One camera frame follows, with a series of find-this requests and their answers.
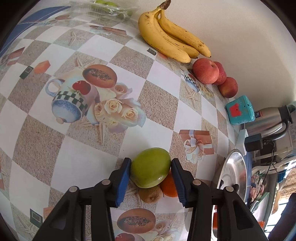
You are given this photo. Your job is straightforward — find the orange tangerine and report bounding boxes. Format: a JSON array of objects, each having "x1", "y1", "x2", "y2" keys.
[{"x1": 159, "y1": 171, "x2": 178, "y2": 198}]

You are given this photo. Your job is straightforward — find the large green mango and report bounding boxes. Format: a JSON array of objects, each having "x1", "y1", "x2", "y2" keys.
[{"x1": 130, "y1": 148, "x2": 171, "y2": 189}]

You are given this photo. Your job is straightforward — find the clear bag green fruits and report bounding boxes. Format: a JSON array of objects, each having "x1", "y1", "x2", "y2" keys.
[{"x1": 70, "y1": 1, "x2": 139, "y2": 21}]

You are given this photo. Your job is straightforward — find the steel round basin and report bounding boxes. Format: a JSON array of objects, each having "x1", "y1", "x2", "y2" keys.
[{"x1": 212, "y1": 149, "x2": 247, "y2": 201}]

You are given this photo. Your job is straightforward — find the white power block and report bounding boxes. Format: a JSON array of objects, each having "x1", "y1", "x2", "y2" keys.
[{"x1": 235, "y1": 129, "x2": 248, "y2": 156}]

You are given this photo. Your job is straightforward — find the black power adapter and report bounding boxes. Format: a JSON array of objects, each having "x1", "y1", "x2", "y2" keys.
[{"x1": 244, "y1": 133, "x2": 263, "y2": 152}]

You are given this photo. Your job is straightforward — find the brown kiwi fruit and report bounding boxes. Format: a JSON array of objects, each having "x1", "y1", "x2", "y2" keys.
[{"x1": 138, "y1": 185, "x2": 163, "y2": 204}]

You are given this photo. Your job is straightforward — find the steel thermos jug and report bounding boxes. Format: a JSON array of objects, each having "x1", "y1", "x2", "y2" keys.
[{"x1": 245, "y1": 105, "x2": 293, "y2": 141}]

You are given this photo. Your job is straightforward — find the teal plastic toy box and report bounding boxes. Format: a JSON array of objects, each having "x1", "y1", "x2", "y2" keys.
[{"x1": 225, "y1": 95, "x2": 255, "y2": 125}]

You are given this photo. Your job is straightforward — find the right red apple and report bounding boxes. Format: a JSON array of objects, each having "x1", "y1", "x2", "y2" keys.
[{"x1": 218, "y1": 77, "x2": 238, "y2": 98}]

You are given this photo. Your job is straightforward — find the middle red apple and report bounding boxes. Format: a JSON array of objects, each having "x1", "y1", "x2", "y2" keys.
[{"x1": 214, "y1": 61, "x2": 227, "y2": 85}]

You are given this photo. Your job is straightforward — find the yellow banana bunch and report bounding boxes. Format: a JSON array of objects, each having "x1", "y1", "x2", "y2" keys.
[{"x1": 138, "y1": 1, "x2": 211, "y2": 63}]

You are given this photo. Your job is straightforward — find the blue striped cloth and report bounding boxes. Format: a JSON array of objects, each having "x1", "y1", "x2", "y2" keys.
[{"x1": 1, "y1": 6, "x2": 70, "y2": 56}]

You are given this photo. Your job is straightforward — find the black charger cable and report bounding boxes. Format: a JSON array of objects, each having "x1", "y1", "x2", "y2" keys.
[{"x1": 248, "y1": 138, "x2": 278, "y2": 204}]

